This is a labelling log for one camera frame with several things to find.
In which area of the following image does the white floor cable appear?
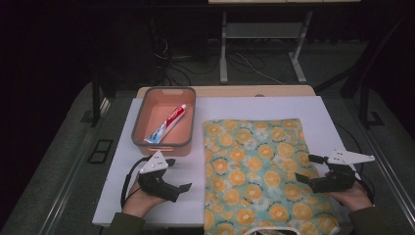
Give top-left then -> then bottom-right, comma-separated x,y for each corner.
234,52 -> 286,86

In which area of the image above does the white board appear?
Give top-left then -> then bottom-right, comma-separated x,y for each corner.
92,95 -> 360,227

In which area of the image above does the wooden table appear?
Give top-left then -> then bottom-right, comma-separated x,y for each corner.
136,85 -> 317,99

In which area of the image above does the black floor socket plate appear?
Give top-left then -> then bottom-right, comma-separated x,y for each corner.
86,139 -> 115,165

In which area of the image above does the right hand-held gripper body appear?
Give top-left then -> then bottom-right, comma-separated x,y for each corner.
311,150 -> 376,194

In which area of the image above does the person's left hand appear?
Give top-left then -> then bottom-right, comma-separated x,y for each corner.
121,177 -> 168,219

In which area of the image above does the black stand with foot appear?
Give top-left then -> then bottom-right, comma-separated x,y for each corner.
357,77 -> 386,129

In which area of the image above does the orange-print fabric tote bag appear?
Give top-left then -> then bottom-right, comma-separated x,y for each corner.
203,117 -> 342,235

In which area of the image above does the tangle of black floor cables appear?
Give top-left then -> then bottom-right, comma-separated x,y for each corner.
151,35 -> 295,86

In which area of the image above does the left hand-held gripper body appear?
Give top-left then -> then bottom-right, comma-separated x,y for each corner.
137,150 -> 180,204

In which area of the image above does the red white blue toothpaste tube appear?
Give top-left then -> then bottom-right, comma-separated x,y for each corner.
144,103 -> 188,145

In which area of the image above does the aluminium rail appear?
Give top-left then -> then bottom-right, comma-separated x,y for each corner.
360,121 -> 415,224
38,97 -> 113,235

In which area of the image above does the person's right hand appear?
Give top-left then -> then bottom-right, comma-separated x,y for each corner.
324,180 -> 374,212

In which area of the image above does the grey metal stand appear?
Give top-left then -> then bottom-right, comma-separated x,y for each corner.
218,11 -> 313,85

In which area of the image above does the orange basket with grey rim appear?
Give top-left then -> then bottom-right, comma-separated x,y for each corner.
130,85 -> 197,158

